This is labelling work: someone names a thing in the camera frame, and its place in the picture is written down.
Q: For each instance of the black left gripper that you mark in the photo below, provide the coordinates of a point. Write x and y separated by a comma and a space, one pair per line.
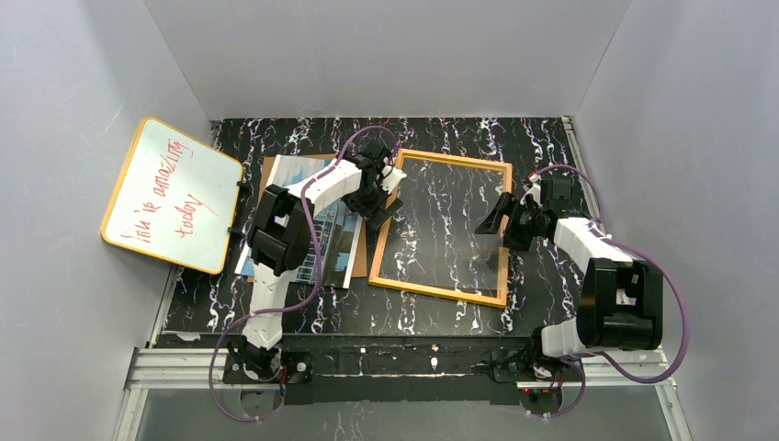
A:
378, 207

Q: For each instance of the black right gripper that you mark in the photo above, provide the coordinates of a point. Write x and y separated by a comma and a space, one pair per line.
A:
508, 218

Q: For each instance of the yellow wooden picture frame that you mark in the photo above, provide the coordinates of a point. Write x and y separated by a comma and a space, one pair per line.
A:
375, 279

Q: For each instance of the building photo print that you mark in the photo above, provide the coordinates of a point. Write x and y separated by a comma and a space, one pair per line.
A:
292, 173

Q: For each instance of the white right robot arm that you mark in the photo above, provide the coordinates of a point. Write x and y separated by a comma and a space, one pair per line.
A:
621, 300

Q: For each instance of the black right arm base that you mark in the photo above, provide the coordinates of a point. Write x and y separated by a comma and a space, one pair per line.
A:
513, 366

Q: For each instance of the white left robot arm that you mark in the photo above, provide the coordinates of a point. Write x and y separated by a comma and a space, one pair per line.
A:
283, 230

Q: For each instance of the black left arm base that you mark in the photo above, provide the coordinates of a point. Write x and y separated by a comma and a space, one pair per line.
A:
269, 367

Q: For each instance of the whiteboard with red writing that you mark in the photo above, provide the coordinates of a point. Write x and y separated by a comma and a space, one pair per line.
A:
175, 199

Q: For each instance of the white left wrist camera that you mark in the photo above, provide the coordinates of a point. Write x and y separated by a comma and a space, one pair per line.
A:
390, 177

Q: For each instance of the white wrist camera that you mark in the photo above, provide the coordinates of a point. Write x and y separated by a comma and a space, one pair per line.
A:
532, 187
390, 177

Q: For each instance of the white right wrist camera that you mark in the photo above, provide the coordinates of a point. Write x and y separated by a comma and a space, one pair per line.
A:
532, 187

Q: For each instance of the aluminium rail base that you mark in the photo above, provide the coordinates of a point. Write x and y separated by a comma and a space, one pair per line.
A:
188, 368

